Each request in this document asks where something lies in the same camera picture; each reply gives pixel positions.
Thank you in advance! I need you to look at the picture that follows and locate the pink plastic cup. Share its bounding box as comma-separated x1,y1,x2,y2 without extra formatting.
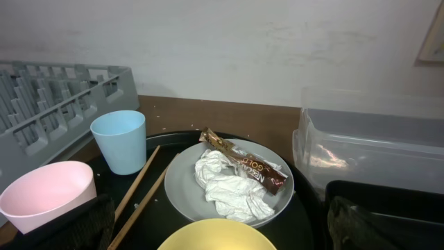
1,161,96,234

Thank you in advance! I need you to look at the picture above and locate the clear plastic waste bin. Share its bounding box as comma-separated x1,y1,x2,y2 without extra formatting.
293,87,443,198

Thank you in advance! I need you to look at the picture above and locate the brown coffee sachet wrapper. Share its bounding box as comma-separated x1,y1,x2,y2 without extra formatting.
199,127,288,195

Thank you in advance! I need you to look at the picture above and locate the light blue plastic cup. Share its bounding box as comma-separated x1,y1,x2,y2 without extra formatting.
90,110,146,175

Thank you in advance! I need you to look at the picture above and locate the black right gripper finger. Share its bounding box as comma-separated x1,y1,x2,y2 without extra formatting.
6,194,114,250

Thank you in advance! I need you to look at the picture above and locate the black food waste bin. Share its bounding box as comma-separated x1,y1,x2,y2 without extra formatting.
325,181,443,249

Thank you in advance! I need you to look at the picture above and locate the yellow plastic bowl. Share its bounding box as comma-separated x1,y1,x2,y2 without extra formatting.
158,219,276,250

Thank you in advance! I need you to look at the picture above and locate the white tissue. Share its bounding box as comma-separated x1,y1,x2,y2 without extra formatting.
194,149,275,222

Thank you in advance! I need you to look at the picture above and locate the grey round plate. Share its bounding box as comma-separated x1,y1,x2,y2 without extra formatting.
164,139,295,228

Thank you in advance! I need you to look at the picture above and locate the grey dishwasher rack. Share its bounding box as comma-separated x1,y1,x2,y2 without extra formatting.
1,60,139,190

